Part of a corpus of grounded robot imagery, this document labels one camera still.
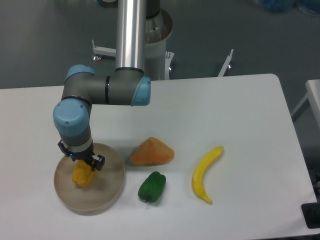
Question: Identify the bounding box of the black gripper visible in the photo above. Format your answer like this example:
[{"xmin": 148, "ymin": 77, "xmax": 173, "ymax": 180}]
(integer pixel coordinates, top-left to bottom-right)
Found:
[{"xmin": 57, "ymin": 140, "xmax": 105, "ymax": 172}]

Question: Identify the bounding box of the yellow toy pepper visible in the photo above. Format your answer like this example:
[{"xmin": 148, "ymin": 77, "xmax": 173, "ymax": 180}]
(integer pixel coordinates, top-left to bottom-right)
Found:
[{"xmin": 72, "ymin": 160, "xmax": 96, "ymax": 187}]

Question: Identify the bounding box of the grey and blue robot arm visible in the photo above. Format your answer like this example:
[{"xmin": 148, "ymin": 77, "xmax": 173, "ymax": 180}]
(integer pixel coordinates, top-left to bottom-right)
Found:
[{"xmin": 53, "ymin": 0, "xmax": 151, "ymax": 171}]

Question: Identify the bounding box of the beige round plate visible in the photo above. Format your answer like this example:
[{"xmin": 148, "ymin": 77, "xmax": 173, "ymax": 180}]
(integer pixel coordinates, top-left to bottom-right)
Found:
[{"xmin": 53, "ymin": 143, "xmax": 126, "ymax": 216}]

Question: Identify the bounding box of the green toy pepper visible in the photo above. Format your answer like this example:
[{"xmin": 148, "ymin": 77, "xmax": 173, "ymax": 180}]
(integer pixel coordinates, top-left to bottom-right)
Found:
[{"xmin": 137, "ymin": 171, "xmax": 167, "ymax": 203}]

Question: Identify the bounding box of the orange toy pumpkin slice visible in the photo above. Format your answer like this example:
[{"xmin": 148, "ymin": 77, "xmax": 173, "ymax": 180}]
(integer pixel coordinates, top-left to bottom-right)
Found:
[{"xmin": 130, "ymin": 137, "xmax": 175, "ymax": 166}]

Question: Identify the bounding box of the yellow toy banana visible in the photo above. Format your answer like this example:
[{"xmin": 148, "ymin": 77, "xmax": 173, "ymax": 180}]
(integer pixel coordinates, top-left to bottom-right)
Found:
[{"xmin": 191, "ymin": 146, "xmax": 224, "ymax": 205}]

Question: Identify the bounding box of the black device at table edge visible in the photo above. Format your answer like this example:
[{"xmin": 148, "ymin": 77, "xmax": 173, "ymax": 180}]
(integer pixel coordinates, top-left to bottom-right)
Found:
[{"xmin": 301, "ymin": 202, "xmax": 320, "ymax": 229}]

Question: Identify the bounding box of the white side table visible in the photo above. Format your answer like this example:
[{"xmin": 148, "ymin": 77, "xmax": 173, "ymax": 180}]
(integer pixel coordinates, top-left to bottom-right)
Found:
[{"xmin": 290, "ymin": 79, "xmax": 320, "ymax": 126}]

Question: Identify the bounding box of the blue bag in background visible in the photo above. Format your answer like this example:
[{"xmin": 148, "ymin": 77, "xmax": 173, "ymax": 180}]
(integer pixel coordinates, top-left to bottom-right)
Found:
[{"xmin": 254, "ymin": 0, "xmax": 320, "ymax": 17}]

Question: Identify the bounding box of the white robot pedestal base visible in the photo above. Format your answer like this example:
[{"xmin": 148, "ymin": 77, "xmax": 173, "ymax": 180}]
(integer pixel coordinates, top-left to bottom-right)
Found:
[{"xmin": 90, "ymin": 7, "xmax": 235, "ymax": 81}]

